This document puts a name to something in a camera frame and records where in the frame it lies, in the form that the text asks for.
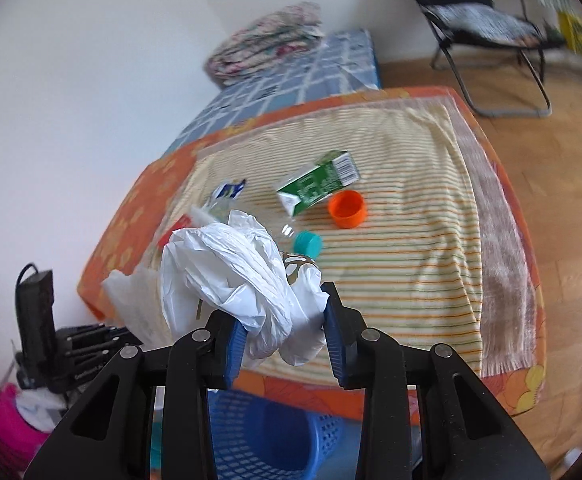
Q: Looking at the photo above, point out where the blue white snack wrapper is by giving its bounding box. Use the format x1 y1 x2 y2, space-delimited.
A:
213 179 246 200

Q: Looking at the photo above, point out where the striped yellow towel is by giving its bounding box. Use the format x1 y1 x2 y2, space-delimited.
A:
157 94 538 377

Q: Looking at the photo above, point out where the blue checkered mattress cover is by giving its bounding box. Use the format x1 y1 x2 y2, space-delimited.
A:
166 29 381 154

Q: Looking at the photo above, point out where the clear plastic bottle teal cap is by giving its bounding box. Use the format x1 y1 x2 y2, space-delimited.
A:
189 196 322 260

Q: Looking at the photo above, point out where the white plastic bag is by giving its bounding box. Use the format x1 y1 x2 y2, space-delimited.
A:
102 222 328 367

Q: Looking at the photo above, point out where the patterned chair cushion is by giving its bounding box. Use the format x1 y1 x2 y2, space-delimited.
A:
424 3 542 47

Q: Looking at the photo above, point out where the red tissue box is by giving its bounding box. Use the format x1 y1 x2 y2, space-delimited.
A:
157 214 192 249

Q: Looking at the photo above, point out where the blue plastic trash basket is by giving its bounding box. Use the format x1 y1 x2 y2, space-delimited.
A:
208 390 345 479

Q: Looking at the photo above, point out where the black folding chair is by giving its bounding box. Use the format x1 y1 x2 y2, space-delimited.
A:
414 0 566 118

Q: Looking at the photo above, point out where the green white carton box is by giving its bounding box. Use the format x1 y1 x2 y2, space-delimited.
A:
276 150 360 217

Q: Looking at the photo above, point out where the yellow box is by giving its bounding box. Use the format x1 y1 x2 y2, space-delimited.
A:
558 11 582 56

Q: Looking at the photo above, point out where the folded floral quilt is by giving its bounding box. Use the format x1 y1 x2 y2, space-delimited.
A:
205 1 324 86

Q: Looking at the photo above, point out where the orange floral bedsheet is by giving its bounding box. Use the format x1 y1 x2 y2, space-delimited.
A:
77 86 547 415

